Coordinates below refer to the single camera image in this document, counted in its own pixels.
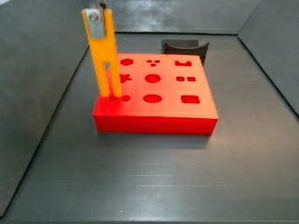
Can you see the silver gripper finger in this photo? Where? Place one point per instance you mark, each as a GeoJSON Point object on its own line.
{"type": "Point", "coordinates": [96, 23]}

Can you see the yellow two-pronged peg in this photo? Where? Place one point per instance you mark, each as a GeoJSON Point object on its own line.
{"type": "Point", "coordinates": [104, 56]}

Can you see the black curved holder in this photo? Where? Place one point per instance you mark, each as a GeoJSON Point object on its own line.
{"type": "Point", "coordinates": [186, 47]}

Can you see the red shape-hole block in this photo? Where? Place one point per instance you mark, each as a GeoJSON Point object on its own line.
{"type": "Point", "coordinates": [166, 97]}

